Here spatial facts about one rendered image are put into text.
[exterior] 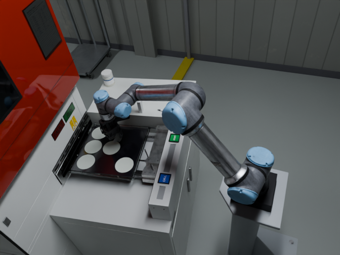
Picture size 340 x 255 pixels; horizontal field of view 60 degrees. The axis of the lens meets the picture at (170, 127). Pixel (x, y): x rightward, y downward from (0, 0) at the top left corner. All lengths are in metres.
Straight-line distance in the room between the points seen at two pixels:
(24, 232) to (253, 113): 2.34
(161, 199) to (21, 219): 0.62
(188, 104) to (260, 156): 0.41
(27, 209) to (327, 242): 1.93
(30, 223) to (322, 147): 2.38
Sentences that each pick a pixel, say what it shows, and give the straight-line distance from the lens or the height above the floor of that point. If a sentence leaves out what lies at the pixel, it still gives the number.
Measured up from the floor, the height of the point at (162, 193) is 0.96.
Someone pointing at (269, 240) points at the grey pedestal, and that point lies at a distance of 2.34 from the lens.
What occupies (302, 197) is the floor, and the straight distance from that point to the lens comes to 2.58.
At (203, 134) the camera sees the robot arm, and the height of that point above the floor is 1.29.
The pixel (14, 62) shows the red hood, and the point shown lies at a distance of 1.29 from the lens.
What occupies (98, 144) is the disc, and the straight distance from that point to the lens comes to 1.73.
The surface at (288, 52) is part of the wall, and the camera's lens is 3.59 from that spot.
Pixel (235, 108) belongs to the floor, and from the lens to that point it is 3.15.
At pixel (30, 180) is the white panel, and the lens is 1.49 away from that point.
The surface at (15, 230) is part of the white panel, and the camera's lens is 1.49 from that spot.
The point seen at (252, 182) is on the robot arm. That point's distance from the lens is 1.24.
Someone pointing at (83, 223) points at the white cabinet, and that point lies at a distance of 1.63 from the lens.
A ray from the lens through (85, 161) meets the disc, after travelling 1.68.
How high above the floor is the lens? 2.13
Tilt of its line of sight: 46 degrees down
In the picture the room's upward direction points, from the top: 8 degrees counter-clockwise
